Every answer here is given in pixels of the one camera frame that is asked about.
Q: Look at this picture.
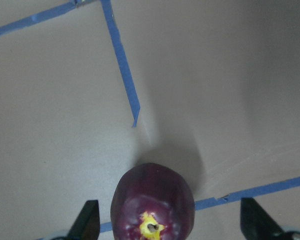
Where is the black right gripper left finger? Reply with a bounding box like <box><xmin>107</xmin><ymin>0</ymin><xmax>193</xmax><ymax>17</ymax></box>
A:
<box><xmin>66</xmin><ymin>199</ymin><xmax>100</xmax><ymax>240</ymax></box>

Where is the dark purple apple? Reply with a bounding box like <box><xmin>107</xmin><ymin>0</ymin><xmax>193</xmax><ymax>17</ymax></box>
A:
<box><xmin>110</xmin><ymin>163</ymin><xmax>195</xmax><ymax>240</ymax></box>

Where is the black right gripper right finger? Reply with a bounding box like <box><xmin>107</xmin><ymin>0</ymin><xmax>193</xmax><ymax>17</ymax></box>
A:
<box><xmin>240</xmin><ymin>197</ymin><xmax>285</xmax><ymax>240</ymax></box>

